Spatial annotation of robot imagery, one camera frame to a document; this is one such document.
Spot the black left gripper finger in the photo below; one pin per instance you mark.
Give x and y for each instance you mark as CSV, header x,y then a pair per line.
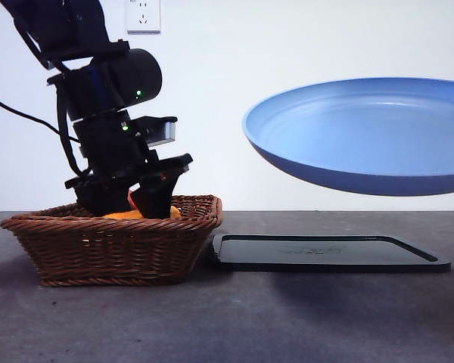
x,y
102,200
155,200

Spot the orange yellow corn cob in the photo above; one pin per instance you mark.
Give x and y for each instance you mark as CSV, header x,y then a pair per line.
x,y
123,215

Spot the blue round plate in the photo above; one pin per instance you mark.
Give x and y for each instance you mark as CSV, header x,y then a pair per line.
x,y
344,132

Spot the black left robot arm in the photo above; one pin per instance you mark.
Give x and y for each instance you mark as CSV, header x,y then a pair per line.
x,y
136,75

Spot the brown wicker basket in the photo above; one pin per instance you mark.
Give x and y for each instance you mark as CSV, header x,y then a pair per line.
x,y
109,249

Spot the black rectangular tray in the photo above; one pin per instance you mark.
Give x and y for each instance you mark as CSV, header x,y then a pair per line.
x,y
325,261

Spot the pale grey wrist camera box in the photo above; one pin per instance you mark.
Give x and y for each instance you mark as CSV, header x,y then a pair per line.
x,y
170,130

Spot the white wall power socket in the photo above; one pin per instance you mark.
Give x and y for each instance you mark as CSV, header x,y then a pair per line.
x,y
143,17

